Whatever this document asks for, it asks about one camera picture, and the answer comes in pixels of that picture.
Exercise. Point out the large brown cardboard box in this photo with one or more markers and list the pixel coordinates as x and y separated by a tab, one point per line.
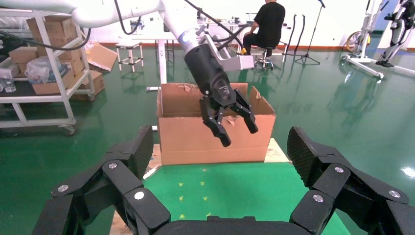
55	32

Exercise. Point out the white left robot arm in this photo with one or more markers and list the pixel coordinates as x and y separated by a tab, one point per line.
175	19

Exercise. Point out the large open cardboard carton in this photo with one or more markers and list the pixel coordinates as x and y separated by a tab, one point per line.
194	142

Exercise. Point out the black white humanoid robot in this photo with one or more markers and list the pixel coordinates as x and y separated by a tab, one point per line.
395	32

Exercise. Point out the black swivel stool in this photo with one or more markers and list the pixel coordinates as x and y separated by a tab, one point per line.
264	60

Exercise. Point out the white work desk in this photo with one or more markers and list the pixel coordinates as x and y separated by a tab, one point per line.
227	24

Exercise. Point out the cardboard box with blue print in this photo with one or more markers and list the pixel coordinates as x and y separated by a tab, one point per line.
55	86

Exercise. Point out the green table mat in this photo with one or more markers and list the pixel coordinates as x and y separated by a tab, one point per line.
243	194

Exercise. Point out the flattened cardboard sheet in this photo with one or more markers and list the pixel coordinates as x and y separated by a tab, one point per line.
100	56

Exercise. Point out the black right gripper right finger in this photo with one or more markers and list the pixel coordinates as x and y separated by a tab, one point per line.
340	191

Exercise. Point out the yellow wheel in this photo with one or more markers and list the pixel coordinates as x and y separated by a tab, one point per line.
351	40

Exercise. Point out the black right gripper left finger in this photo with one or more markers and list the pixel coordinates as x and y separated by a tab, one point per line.
113	185

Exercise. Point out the small brown cardboard box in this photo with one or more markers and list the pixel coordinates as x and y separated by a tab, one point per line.
22	54

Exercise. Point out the small silver floor object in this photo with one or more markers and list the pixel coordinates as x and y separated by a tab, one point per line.
154	128

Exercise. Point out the metal pot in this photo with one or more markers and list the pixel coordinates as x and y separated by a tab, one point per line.
136	27

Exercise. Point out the small white stool table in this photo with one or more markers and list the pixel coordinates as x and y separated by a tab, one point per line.
129	45

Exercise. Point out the white gantry frame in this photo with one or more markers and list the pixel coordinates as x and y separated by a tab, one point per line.
363	60

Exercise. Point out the white standing desk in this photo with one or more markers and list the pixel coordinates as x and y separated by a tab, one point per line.
162	61

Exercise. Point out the clear plastic bag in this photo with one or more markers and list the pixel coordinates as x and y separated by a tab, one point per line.
40	69

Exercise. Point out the white wheeled shelf rack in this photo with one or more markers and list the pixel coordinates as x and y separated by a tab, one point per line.
39	98

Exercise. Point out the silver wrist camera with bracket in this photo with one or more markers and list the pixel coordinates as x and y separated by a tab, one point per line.
240	62

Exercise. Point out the black tripod microphone stand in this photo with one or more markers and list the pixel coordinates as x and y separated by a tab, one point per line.
308	48

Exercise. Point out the black curved pole stand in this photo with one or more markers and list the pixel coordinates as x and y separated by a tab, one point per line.
303	32
291	32

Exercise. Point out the person in black clothes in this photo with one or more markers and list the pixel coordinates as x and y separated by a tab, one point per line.
269	22

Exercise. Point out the clear plastic container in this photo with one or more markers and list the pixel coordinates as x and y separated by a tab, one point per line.
8	79

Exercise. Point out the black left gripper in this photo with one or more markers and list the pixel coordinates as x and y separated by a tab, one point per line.
210	77

